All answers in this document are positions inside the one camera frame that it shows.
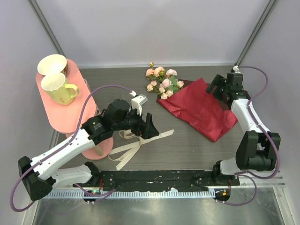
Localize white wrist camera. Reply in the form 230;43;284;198
129;90;148;116
231;66;241;74

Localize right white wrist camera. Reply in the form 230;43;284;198
231;66;241;74

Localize white bowl mug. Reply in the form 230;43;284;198
37;54;68;76

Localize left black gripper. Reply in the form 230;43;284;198
113;105;159;139

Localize dark red wrapping paper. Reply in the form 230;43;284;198
156;78;238;142

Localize white slotted cable duct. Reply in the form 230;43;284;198
44;188;215;201

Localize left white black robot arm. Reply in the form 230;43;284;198
18;97;159;201

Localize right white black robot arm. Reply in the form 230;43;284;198
206;72;281;185

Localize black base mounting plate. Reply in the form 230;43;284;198
76;170;240;192

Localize cream ribbon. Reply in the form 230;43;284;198
107;129;174;171

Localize pink tiered shelf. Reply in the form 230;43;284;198
36;59;113;160

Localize yellow green mug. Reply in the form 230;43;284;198
41;73;79;106

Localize pink flower bouquet red wrap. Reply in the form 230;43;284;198
145;62;184;100

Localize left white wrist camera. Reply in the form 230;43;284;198
129;90;148;116

